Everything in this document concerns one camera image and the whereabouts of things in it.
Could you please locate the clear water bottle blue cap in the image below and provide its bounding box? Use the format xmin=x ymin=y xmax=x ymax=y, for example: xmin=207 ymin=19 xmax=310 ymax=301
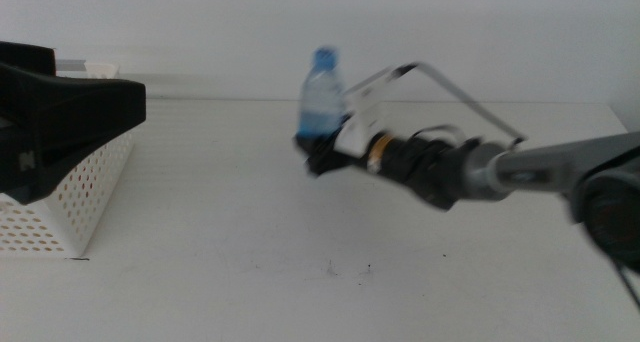
xmin=296 ymin=45 xmax=347 ymax=139

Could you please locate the white perforated plastic basket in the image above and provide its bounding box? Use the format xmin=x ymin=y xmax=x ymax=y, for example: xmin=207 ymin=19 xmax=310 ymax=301
xmin=0 ymin=61 xmax=135 ymax=258

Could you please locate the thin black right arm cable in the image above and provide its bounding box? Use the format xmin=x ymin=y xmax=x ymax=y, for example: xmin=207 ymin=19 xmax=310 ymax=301
xmin=414 ymin=124 xmax=469 ymax=146

